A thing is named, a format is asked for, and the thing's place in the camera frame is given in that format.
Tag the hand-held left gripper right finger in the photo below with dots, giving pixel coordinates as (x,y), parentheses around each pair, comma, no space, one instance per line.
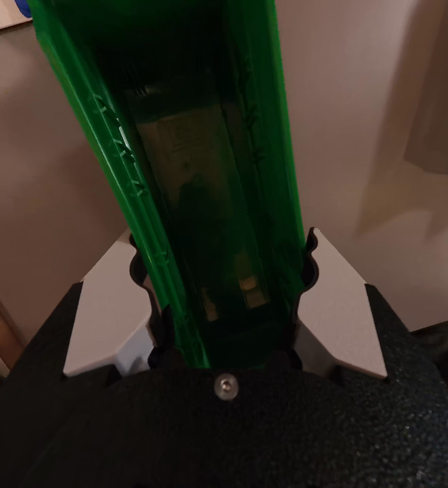
(342,316)

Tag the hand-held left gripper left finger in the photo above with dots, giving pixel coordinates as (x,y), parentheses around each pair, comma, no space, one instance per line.
(106,316)

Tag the green plastic bin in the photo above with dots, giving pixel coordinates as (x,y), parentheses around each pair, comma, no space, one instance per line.
(193,190)

